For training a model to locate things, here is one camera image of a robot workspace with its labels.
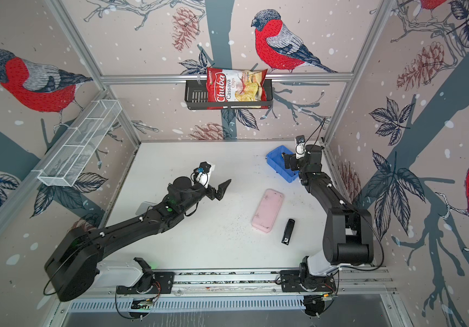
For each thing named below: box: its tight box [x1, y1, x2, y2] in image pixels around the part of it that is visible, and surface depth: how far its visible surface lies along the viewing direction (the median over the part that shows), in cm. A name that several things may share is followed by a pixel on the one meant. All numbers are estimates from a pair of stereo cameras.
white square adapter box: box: [134, 200, 158, 216], surface depth 94 cm
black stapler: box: [280, 218, 296, 246], surface depth 84 cm
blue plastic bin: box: [265, 145, 300, 184], surface depth 113 cm
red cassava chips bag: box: [206, 67, 269, 110], surface depth 90 cm
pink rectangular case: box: [251, 188, 285, 234], surface depth 92 cm
